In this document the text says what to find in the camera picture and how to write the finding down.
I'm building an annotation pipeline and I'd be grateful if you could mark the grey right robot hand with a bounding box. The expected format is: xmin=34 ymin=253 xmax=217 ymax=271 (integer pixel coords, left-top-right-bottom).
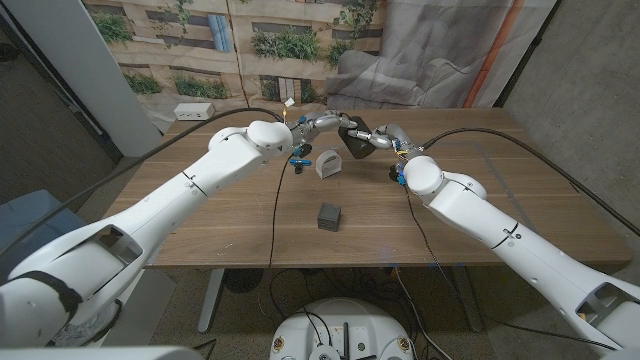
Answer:
xmin=347 ymin=122 xmax=425 ymax=160

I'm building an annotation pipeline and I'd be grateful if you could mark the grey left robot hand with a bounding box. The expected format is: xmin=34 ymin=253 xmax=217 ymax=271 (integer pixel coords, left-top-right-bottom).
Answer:
xmin=289 ymin=109 xmax=359 ymax=147

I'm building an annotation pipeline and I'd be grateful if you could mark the black cylindrical speaker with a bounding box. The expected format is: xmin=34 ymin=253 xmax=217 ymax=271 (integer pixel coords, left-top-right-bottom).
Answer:
xmin=337 ymin=115 xmax=379 ymax=160

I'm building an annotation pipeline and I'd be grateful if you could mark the dark grey cube block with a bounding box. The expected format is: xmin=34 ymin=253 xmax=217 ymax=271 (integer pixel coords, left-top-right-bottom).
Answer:
xmin=316 ymin=202 xmax=342 ymax=233

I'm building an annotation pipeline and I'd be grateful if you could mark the white arched tape dispenser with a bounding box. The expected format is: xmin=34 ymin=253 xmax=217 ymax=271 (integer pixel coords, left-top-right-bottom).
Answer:
xmin=315 ymin=149 xmax=343 ymax=180

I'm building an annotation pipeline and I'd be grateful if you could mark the printed fabric backdrop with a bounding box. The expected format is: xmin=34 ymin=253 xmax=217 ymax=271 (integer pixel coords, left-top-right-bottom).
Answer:
xmin=82 ymin=0 xmax=559 ymax=135

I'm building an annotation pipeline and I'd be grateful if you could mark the white power strip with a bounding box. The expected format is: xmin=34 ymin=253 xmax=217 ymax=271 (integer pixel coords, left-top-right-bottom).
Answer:
xmin=173 ymin=102 xmax=216 ymax=122

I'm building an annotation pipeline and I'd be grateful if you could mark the black round floor fan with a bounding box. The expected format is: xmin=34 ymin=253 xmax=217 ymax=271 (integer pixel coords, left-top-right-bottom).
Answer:
xmin=223 ymin=268 xmax=265 ymax=294

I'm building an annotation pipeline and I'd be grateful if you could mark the white table leg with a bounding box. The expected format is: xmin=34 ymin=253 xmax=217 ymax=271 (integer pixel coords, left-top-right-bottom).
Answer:
xmin=198 ymin=268 xmax=226 ymax=334
xmin=449 ymin=264 xmax=484 ymax=334

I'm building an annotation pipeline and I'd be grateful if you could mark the white robot torso base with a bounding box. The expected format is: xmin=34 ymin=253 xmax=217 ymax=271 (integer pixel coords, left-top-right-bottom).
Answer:
xmin=269 ymin=297 xmax=415 ymax=360

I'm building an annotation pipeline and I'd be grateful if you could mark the blue upholstered chair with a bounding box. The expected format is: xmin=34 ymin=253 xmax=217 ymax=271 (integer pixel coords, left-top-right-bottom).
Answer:
xmin=0 ymin=188 xmax=86 ymax=249

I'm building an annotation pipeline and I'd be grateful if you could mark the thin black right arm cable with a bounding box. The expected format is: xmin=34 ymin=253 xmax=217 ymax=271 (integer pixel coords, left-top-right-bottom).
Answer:
xmin=403 ymin=184 xmax=619 ymax=352

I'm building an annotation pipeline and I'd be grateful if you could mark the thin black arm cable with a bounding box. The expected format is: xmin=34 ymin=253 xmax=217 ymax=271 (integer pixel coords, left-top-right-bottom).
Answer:
xmin=403 ymin=184 xmax=619 ymax=352
xmin=268 ymin=154 xmax=295 ymax=270

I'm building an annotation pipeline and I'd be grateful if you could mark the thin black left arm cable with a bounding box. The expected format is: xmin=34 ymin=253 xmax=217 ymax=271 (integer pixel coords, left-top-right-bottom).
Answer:
xmin=268 ymin=154 xmax=295 ymax=270

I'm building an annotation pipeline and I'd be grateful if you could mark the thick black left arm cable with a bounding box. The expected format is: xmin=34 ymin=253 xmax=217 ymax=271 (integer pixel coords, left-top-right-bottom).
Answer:
xmin=0 ymin=106 xmax=285 ymax=256

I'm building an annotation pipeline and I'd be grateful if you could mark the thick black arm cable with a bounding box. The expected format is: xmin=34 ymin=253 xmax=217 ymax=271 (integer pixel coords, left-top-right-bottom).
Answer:
xmin=0 ymin=106 xmax=285 ymax=256
xmin=421 ymin=127 xmax=640 ymax=239

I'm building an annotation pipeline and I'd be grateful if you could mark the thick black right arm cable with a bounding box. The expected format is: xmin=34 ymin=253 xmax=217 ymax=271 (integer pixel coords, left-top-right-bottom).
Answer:
xmin=421 ymin=127 xmax=640 ymax=239

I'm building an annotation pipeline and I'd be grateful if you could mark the grey floor cable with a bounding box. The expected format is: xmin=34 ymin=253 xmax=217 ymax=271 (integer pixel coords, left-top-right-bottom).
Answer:
xmin=393 ymin=267 xmax=454 ymax=360

